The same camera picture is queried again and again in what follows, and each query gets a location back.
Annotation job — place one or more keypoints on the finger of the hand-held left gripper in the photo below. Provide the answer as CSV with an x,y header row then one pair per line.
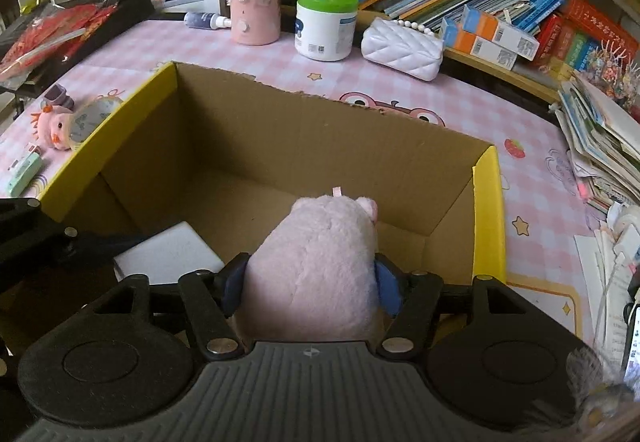
x,y
60,247

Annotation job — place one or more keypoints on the grey toy car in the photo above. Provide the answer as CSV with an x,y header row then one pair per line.
x,y
57,97

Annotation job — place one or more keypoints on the white jar with green lid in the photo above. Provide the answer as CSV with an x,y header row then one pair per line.
x,y
325,27

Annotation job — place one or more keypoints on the white foam block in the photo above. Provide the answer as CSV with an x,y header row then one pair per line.
x,y
165,252

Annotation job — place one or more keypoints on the red packets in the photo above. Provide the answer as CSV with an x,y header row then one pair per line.
x,y
45,37

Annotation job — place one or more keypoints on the pile of papers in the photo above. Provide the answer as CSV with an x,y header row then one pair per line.
x,y
595,142

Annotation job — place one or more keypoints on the white quilted purse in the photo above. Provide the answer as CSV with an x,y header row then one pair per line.
x,y
400,49

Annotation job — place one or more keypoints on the pink chick plush toy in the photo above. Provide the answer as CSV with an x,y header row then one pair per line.
x,y
52,127

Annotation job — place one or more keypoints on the red printed box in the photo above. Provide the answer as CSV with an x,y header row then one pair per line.
x,y
595,29

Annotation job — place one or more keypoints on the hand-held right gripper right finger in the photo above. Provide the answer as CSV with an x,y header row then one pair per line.
x,y
387,289

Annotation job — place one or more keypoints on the pink checkered tablecloth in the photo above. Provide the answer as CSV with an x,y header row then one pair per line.
x,y
540,182

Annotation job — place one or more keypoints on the yellow cardboard box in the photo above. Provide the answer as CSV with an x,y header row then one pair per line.
x,y
300,137

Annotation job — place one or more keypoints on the black tray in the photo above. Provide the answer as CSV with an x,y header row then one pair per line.
x,y
130,4

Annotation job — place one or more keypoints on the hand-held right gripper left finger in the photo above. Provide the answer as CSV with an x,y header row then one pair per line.
x,y
236,284

